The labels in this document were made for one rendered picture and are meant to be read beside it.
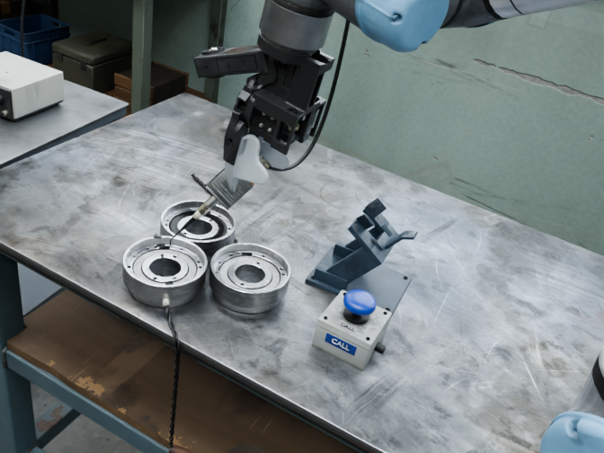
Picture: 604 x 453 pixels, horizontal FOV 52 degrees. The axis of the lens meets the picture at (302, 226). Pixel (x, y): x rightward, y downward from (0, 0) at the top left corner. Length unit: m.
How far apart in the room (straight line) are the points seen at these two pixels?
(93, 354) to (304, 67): 0.62
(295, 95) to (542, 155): 1.70
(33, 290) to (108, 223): 0.82
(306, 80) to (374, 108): 1.76
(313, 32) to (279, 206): 0.40
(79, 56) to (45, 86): 1.17
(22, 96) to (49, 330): 0.56
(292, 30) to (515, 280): 0.54
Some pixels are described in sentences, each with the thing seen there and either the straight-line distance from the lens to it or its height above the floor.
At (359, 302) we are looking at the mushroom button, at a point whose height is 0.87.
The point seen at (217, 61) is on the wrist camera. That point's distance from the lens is 0.76.
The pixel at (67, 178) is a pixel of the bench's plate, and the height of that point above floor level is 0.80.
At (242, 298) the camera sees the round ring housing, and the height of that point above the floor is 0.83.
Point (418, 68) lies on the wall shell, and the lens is 2.35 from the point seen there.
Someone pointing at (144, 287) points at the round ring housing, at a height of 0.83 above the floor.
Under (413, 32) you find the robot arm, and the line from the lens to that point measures 0.59.
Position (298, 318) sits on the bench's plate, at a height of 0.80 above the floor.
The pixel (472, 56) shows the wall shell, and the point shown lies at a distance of 2.29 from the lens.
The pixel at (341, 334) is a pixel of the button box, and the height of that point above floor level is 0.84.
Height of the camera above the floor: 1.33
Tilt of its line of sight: 33 degrees down
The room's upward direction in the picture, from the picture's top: 12 degrees clockwise
